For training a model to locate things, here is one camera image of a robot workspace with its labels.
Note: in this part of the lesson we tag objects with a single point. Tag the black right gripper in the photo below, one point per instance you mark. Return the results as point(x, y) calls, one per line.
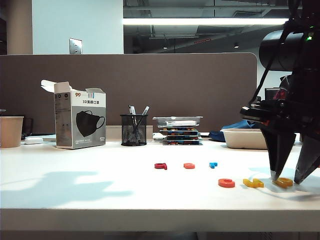
point(300, 110)

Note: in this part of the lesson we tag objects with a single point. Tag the yellow letter p magnet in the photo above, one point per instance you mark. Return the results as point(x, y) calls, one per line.
point(285, 183)

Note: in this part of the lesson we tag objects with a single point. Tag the yellow letter u magnet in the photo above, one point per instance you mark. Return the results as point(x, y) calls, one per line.
point(252, 183)

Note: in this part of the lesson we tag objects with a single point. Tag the orange letter c magnet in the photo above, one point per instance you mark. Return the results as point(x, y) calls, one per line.
point(226, 183)

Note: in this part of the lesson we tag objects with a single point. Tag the blue letter r magnet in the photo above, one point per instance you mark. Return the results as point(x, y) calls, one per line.
point(212, 165)

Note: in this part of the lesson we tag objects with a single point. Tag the orange letter o magnet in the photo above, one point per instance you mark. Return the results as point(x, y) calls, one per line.
point(187, 166)

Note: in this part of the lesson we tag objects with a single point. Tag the letter magnet blister pack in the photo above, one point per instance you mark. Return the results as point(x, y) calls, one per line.
point(182, 143)
point(182, 138)
point(181, 134)
point(178, 130)

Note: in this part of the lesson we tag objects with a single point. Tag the red letter a magnet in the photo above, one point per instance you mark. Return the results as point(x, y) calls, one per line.
point(160, 166)

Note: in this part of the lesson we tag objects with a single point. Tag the brown paper cup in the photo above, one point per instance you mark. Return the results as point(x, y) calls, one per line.
point(11, 132)

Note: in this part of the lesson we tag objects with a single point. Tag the beige pulp food container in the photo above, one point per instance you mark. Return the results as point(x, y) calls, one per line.
point(245, 140)

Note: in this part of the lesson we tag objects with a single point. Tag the red plaid shirt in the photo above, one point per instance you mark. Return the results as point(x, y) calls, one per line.
point(279, 95)

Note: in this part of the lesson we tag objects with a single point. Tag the black monitor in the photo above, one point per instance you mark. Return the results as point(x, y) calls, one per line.
point(270, 93)

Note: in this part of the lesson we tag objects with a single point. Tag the navy blue slipper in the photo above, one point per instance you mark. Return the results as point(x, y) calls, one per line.
point(235, 125)

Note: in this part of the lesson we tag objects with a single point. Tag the black office chair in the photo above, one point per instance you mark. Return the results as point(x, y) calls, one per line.
point(286, 83)

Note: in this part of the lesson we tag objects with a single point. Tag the clear plastic box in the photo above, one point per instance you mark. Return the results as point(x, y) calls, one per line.
point(180, 123)

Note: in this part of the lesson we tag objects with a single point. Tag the silver black pen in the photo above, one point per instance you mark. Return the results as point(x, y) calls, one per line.
point(145, 110)
point(132, 110)

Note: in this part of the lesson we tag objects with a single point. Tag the brown desk divider panel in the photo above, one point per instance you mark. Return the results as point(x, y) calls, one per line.
point(150, 87)

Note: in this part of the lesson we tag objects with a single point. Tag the black mesh pen holder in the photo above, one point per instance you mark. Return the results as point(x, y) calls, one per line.
point(133, 135)

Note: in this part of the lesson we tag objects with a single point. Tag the white ceiling light strip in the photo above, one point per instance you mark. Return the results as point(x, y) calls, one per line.
point(200, 21)

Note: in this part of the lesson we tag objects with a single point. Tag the grey face mask box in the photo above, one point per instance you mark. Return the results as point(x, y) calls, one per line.
point(82, 120)

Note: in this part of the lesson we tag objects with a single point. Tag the white flat pad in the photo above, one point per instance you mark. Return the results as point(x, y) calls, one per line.
point(50, 138)

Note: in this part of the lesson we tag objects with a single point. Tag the white earbuds case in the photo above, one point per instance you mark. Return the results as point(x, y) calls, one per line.
point(33, 141)

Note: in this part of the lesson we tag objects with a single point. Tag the metal wall switch plate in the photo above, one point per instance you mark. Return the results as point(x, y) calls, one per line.
point(75, 46)

